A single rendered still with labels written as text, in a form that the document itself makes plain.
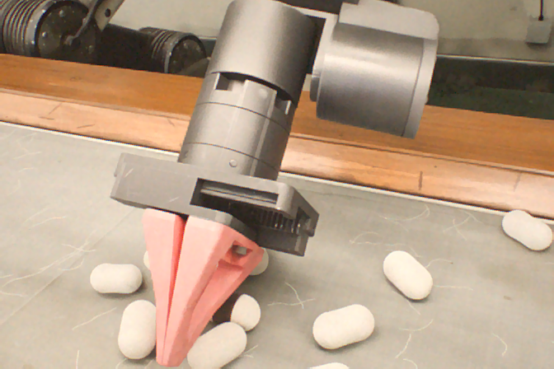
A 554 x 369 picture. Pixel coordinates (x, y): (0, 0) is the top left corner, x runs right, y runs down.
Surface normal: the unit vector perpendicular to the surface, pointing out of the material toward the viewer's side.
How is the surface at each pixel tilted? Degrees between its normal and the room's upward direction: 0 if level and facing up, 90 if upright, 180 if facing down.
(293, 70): 71
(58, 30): 90
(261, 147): 66
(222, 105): 40
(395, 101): 82
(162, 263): 61
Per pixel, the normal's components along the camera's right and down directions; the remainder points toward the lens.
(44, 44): 0.85, 0.22
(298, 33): 0.62, -0.03
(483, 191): -0.32, -0.25
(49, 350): -0.06, -0.85
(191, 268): -0.37, 0.04
